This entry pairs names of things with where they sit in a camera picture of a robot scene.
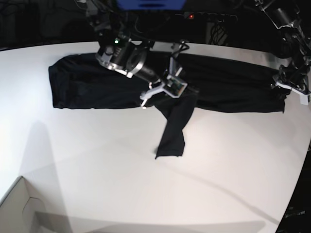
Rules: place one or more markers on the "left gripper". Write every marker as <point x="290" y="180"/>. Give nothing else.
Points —
<point x="294" y="79"/>

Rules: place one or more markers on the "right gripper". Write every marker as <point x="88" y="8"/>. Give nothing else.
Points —
<point x="146" y="72"/>

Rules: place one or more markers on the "dark navy t-shirt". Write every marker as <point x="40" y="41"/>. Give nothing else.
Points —
<point x="80" y="82"/>

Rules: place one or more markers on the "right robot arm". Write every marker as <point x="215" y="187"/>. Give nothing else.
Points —
<point x="118" y="52"/>

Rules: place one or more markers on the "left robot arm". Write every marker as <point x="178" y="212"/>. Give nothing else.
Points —
<point x="284" y="15"/>

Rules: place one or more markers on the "black power strip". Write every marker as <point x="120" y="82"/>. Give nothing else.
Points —
<point x="208" y="16"/>

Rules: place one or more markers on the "blue plastic bin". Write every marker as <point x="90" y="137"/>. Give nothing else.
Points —
<point x="151" y="4"/>

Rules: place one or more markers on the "white cardboard box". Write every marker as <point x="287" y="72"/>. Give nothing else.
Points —
<point x="18" y="210"/>

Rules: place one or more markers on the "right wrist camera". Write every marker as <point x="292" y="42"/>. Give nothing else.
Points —
<point x="174" y="86"/>

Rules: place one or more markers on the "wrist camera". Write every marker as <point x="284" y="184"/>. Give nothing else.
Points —
<point x="174" y="86"/>
<point x="305" y="99"/>

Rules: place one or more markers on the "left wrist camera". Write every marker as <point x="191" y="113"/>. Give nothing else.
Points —
<point x="305" y="99"/>

